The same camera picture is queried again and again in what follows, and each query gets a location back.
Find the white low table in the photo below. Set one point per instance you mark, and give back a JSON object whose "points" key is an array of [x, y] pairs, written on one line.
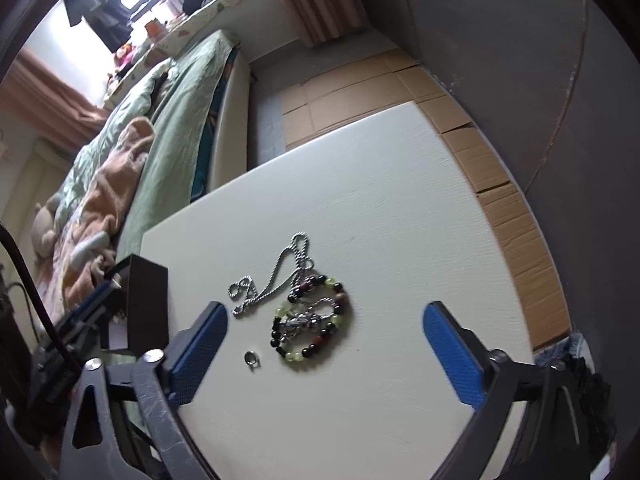
{"points": [[520, 240]]}

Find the pink toys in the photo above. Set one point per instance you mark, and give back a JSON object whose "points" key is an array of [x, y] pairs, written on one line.
{"points": [[125, 55]]}

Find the orange box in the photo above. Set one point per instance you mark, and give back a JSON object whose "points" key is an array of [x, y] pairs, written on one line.
{"points": [[155, 30]]}

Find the pale green quilt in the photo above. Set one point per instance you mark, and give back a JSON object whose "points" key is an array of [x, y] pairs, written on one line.
{"points": [[115, 130]]}

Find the black box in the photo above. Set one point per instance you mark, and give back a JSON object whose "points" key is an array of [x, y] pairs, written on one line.
{"points": [[147, 300]]}

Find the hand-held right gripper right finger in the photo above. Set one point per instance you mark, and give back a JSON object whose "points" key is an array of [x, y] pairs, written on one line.
{"points": [[452, 355]]}

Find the green bed sheet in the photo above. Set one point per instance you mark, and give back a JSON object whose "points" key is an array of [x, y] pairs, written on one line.
{"points": [[180, 135]]}

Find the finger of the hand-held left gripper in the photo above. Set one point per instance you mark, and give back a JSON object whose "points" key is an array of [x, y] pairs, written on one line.
{"points": [[95, 307]]}

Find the pink curtain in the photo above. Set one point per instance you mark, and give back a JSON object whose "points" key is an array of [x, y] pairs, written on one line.
{"points": [[45, 100], [315, 0]]}

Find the white bed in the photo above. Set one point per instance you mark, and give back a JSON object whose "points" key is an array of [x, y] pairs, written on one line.
{"points": [[232, 110]]}

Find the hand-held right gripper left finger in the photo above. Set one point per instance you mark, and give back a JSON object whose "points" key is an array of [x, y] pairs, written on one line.
{"points": [[197, 350]]}

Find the patterned window seat cushion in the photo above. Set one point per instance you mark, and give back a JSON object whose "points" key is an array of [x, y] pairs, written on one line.
{"points": [[210, 5]]}

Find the dark hanging clothes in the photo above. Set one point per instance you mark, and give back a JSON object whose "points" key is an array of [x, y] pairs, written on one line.
{"points": [[100, 5]]}

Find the beige plush toy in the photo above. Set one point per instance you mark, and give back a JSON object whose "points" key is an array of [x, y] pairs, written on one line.
{"points": [[45, 230]]}

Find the pink fleece blanket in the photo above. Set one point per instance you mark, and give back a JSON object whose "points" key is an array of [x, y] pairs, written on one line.
{"points": [[115, 175]]}

